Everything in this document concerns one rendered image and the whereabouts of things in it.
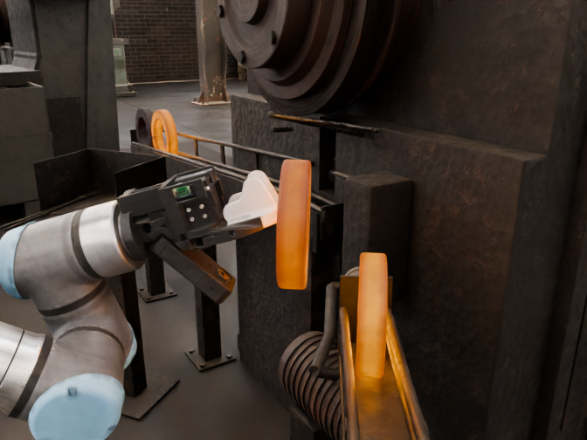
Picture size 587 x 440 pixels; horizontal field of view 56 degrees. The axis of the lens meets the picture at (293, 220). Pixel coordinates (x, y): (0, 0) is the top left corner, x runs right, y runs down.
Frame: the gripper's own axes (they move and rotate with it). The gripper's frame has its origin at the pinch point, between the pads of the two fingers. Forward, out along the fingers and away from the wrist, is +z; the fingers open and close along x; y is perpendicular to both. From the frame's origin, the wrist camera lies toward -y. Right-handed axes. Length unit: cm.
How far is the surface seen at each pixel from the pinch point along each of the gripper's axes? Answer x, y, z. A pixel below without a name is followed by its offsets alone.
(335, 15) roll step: 33.2, 20.5, 11.0
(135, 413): 66, -66, -70
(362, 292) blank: -5.3, -10.1, 5.7
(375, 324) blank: -7.3, -13.3, 6.2
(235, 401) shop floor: 74, -74, -44
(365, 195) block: 27.3, -8.6, 8.5
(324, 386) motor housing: 12.0, -33.2, -5.1
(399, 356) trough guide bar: -6.9, -18.4, 7.9
